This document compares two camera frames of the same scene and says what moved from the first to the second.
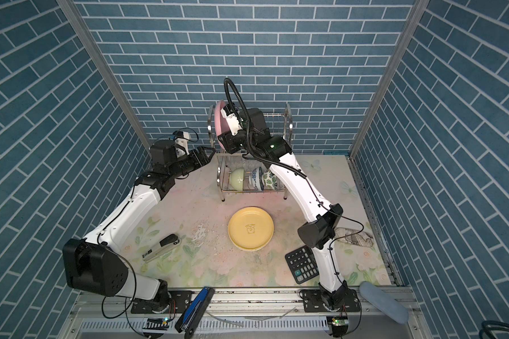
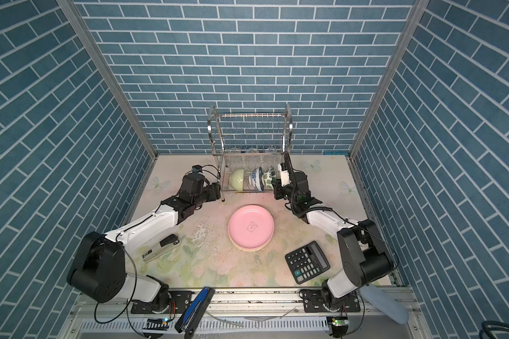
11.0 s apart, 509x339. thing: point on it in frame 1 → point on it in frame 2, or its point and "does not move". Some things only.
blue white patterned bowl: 256,179 does not move
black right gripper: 228,143 → 278,188
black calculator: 302,264 does not move
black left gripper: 198,163 → 213,191
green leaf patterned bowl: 270,180 does not move
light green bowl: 237,178 does not move
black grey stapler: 164,246 does not move
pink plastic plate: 220,123 → 251,227
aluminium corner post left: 84,32 does not move
